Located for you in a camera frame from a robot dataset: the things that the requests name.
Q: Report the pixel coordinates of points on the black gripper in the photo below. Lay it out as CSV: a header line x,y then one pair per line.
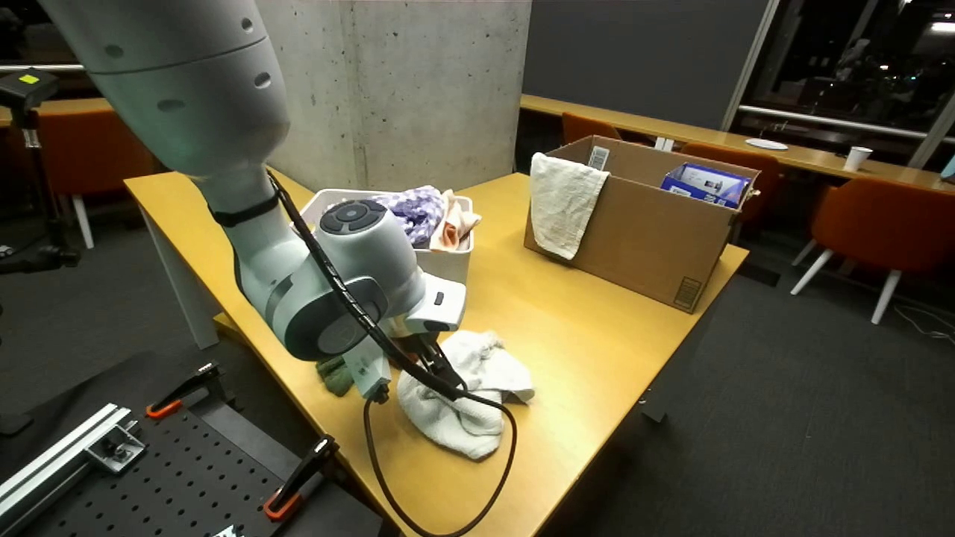
x,y
434,361

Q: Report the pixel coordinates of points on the aluminium extrusion rail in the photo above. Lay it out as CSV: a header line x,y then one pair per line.
x,y
227,530
54,457

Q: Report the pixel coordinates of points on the white ribbed storage container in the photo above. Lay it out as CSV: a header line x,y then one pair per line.
x,y
448,270

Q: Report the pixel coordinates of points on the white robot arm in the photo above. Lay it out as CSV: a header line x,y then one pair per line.
x,y
197,99

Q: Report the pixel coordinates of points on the orange white snack package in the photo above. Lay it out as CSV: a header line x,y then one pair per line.
x,y
460,224

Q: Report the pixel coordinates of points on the white cloth draped over box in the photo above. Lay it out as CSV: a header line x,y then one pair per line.
x,y
563,205

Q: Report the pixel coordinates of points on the grey concrete pillar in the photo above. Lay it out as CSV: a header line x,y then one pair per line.
x,y
397,90

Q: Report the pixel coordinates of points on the black tripod stand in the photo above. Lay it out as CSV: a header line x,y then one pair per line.
x,y
30,169

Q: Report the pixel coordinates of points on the purple checkered clothing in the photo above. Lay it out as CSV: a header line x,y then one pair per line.
x,y
415,209

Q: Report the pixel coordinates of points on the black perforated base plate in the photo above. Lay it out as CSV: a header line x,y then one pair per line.
x,y
188,478

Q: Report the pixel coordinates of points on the orange black bar clamp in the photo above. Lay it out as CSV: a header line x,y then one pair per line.
x,y
299,481
184,391

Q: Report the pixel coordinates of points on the blue box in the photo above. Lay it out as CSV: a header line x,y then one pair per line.
x,y
706,187

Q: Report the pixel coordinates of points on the white terry towel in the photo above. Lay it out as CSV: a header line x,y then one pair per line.
x,y
478,384

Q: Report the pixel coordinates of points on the window with metal frame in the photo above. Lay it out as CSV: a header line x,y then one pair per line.
x,y
854,61

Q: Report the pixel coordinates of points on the brown cardboard box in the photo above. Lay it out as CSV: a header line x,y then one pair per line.
x,y
645,240

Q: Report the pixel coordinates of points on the long wooden counter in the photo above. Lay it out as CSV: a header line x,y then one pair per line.
x,y
696,134

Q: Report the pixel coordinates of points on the white paper cup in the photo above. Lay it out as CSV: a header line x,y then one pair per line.
x,y
857,157

